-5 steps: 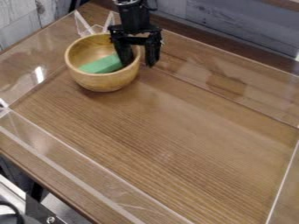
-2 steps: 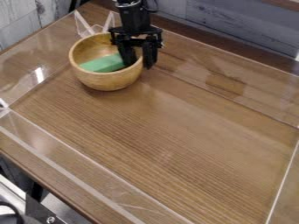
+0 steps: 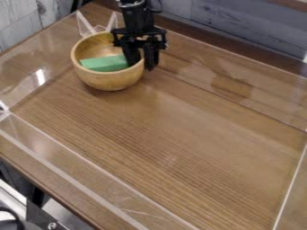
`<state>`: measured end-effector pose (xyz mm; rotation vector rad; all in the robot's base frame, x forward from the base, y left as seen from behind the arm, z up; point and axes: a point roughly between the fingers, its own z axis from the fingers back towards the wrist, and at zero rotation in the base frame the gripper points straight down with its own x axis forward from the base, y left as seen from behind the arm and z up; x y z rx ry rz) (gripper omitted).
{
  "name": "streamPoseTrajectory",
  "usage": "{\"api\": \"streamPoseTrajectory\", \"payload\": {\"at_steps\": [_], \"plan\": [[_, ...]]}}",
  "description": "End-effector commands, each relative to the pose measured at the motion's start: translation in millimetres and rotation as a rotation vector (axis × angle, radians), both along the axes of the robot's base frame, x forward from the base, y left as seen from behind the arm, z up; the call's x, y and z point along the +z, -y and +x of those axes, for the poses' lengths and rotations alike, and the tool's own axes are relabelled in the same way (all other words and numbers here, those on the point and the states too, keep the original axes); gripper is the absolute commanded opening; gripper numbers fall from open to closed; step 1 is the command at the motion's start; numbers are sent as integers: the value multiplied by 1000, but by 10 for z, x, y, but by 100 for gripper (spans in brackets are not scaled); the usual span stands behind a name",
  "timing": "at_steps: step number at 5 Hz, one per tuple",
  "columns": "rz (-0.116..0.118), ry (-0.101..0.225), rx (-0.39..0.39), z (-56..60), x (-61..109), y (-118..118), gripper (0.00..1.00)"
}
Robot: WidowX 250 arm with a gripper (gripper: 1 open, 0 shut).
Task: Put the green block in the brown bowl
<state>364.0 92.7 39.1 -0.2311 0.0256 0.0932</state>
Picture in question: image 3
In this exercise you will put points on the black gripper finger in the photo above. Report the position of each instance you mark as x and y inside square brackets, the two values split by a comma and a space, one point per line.
[130, 54]
[150, 56]

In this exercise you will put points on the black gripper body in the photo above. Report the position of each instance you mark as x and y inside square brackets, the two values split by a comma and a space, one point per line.
[138, 25]

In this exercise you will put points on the green rectangular block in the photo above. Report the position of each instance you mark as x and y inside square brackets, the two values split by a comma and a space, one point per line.
[104, 64]

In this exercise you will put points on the brown wooden bowl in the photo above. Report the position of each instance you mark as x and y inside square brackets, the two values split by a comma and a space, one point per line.
[97, 45]

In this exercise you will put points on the clear acrylic tray wall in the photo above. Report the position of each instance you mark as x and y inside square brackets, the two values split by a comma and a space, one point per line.
[198, 149]

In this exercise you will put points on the black metal bracket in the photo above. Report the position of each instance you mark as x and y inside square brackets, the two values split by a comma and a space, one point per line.
[41, 219]

